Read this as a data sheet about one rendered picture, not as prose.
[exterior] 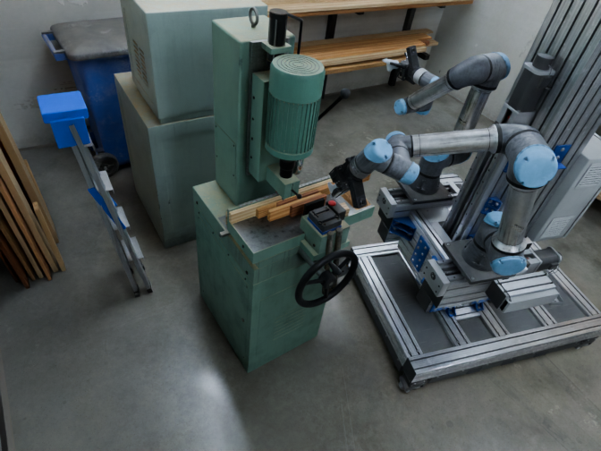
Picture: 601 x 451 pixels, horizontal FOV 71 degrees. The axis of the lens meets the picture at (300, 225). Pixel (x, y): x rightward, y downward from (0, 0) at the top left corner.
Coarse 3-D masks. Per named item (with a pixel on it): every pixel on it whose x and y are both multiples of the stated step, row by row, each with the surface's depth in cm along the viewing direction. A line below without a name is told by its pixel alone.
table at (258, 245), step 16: (352, 208) 180; (368, 208) 182; (240, 224) 165; (256, 224) 167; (272, 224) 168; (288, 224) 169; (240, 240) 162; (256, 240) 160; (272, 240) 161; (288, 240) 162; (304, 240) 167; (256, 256) 157; (272, 256) 163; (320, 256) 164
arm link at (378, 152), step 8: (368, 144) 131; (376, 144) 129; (384, 144) 130; (360, 152) 135; (368, 152) 130; (376, 152) 128; (384, 152) 129; (392, 152) 130; (360, 160) 134; (368, 160) 131; (376, 160) 130; (384, 160) 130; (360, 168) 136; (368, 168) 134; (376, 168) 134; (384, 168) 133
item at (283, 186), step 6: (270, 168) 166; (276, 168) 166; (270, 174) 166; (276, 174) 163; (270, 180) 168; (276, 180) 163; (282, 180) 161; (288, 180) 161; (294, 180) 162; (276, 186) 165; (282, 186) 161; (288, 186) 161; (294, 186) 163; (282, 192) 163; (288, 192) 163
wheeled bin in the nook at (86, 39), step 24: (72, 24) 273; (96, 24) 277; (120, 24) 281; (72, 48) 250; (96, 48) 255; (120, 48) 260; (72, 72) 287; (96, 72) 263; (96, 96) 273; (96, 120) 285; (120, 120) 294; (96, 144) 329; (120, 144) 307
